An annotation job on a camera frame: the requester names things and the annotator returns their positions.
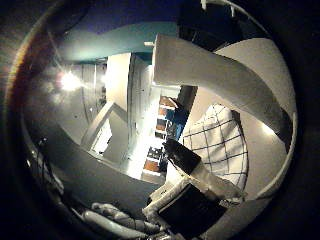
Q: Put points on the shelf with orange boxes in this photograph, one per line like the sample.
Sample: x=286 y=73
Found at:
x=163 y=133

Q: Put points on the white cloth with black grid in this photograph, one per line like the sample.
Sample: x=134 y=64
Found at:
x=220 y=143

